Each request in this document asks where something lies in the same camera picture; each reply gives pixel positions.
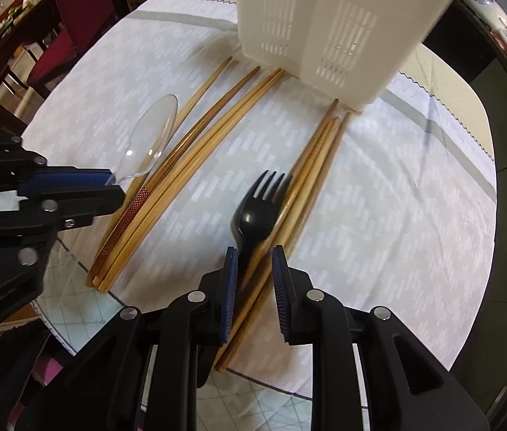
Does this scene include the clear plastic spoon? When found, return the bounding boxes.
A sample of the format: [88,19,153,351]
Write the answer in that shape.
[115,93,178,186]

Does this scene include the black plastic fork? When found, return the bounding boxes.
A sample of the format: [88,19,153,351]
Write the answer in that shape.
[232,170,290,285]

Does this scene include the dark patterned chopstick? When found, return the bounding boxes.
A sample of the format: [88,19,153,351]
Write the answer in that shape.
[86,66,260,287]

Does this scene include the green base cabinets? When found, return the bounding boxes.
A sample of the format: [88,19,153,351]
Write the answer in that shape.
[424,0,507,430]

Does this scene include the cluttered dining table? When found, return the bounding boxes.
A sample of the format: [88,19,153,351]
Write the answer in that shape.
[0,0,60,135]

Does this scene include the white patterned tablecloth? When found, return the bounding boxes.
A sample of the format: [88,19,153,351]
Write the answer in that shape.
[23,0,497,367]

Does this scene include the red upholstered chair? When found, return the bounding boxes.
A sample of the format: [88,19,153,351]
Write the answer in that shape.
[27,0,117,98]

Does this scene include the white plastic utensil basket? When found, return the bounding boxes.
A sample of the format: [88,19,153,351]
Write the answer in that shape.
[237,0,452,112]

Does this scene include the white rice cooker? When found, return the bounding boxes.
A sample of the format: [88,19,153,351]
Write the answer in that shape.
[462,0,507,34]

